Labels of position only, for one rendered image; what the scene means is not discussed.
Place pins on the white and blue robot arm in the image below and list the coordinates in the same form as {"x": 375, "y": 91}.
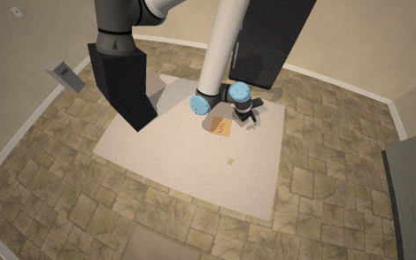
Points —
{"x": 115, "y": 19}

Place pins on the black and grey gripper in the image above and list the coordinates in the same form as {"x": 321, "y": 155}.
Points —
{"x": 244, "y": 116}

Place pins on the tan mat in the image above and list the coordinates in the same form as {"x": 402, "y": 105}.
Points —
{"x": 226, "y": 126}

